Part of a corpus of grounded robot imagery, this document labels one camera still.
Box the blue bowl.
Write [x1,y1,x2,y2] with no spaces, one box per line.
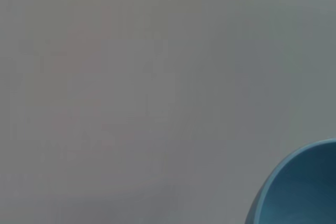
[244,138,336,224]

